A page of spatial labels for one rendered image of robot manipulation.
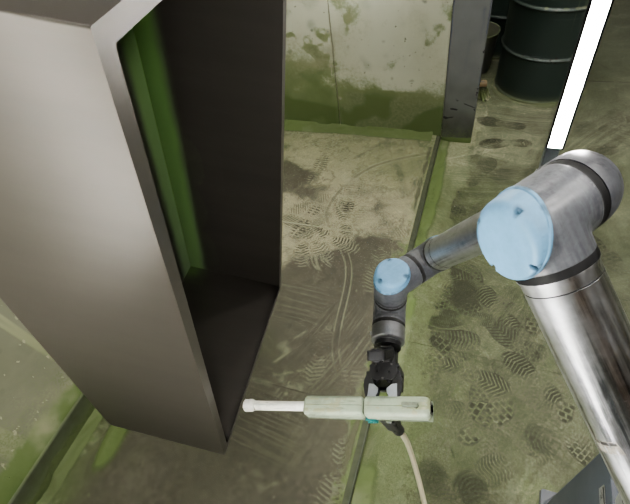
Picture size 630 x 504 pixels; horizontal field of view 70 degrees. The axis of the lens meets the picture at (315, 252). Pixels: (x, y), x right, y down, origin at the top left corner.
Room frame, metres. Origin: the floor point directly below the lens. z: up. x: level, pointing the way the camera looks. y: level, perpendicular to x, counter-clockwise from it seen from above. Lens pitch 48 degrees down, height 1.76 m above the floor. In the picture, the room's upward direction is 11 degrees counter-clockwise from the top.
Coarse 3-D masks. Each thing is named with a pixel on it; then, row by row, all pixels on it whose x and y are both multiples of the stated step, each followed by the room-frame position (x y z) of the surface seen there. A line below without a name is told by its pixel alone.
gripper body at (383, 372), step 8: (376, 344) 0.59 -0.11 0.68; (384, 344) 0.59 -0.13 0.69; (392, 344) 0.58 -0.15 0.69; (400, 344) 0.58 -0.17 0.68; (392, 360) 0.54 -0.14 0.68; (376, 368) 0.52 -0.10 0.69; (384, 368) 0.52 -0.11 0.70; (392, 368) 0.51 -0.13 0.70; (400, 368) 0.52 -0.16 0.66; (376, 376) 0.50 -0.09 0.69; (384, 376) 0.50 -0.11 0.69; (392, 376) 0.49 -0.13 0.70; (376, 384) 0.50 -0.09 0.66; (384, 384) 0.49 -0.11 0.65
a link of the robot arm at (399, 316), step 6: (378, 312) 0.68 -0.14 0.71; (384, 312) 0.67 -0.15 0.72; (390, 312) 0.66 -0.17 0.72; (396, 312) 0.66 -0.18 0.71; (402, 312) 0.67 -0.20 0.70; (378, 318) 0.66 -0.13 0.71; (384, 318) 0.65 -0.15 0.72; (390, 318) 0.64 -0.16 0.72; (396, 318) 0.64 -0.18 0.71; (402, 318) 0.65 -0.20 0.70; (372, 324) 0.66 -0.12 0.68; (402, 324) 0.63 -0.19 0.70
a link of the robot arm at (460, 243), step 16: (576, 160) 0.46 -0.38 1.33; (592, 160) 0.45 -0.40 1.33; (608, 160) 0.46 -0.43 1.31; (608, 176) 0.42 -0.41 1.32; (464, 224) 0.65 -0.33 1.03; (432, 240) 0.73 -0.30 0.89; (448, 240) 0.67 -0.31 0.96; (464, 240) 0.62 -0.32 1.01; (416, 256) 0.74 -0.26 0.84; (432, 256) 0.70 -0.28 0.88; (448, 256) 0.65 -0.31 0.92; (464, 256) 0.62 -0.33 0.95; (432, 272) 0.70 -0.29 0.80
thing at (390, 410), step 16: (320, 400) 0.47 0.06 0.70; (336, 400) 0.45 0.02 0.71; (352, 400) 0.44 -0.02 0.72; (368, 400) 0.43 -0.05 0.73; (384, 400) 0.42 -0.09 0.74; (400, 400) 0.41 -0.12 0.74; (416, 400) 0.40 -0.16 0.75; (320, 416) 0.44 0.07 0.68; (336, 416) 0.42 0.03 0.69; (352, 416) 0.41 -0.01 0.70; (368, 416) 0.40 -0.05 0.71; (384, 416) 0.39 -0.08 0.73; (400, 416) 0.38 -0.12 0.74; (416, 416) 0.37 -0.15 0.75; (432, 416) 0.37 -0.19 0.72; (400, 432) 0.41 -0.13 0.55
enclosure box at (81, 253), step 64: (0, 0) 0.43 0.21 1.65; (64, 0) 0.43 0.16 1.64; (128, 0) 0.44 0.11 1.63; (192, 0) 1.03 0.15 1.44; (256, 0) 0.98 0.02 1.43; (0, 64) 0.42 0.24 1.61; (64, 64) 0.40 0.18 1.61; (128, 64) 1.04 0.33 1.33; (192, 64) 1.05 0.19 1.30; (256, 64) 0.99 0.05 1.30; (0, 128) 0.44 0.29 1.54; (64, 128) 0.41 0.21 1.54; (128, 128) 0.40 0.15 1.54; (192, 128) 1.07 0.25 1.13; (256, 128) 1.00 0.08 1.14; (0, 192) 0.47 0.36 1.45; (64, 192) 0.43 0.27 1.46; (128, 192) 0.40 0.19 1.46; (192, 192) 1.10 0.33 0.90; (256, 192) 1.02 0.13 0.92; (0, 256) 0.51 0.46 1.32; (64, 256) 0.46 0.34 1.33; (128, 256) 0.42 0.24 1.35; (192, 256) 1.14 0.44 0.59; (256, 256) 1.05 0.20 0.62; (64, 320) 0.51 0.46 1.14; (128, 320) 0.45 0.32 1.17; (192, 320) 0.44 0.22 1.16; (256, 320) 0.89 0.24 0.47; (128, 384) 0.51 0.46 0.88; (192, 384) 0.44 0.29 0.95
